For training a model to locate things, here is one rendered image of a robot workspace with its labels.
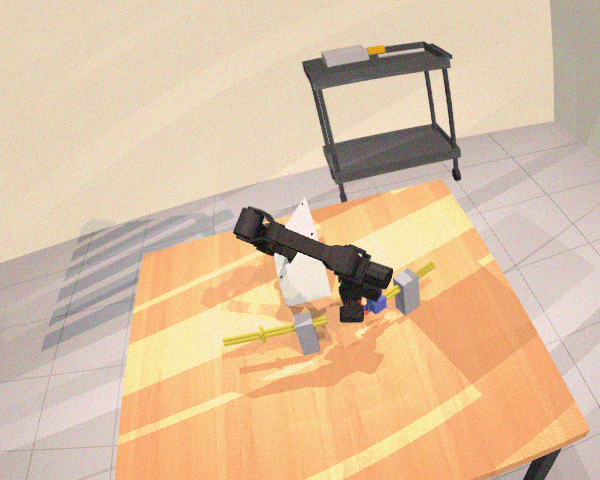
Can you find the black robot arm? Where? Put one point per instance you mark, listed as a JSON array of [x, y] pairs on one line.
[[343, 260]]

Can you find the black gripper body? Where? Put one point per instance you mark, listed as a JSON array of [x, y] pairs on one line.
[[353, 311]]

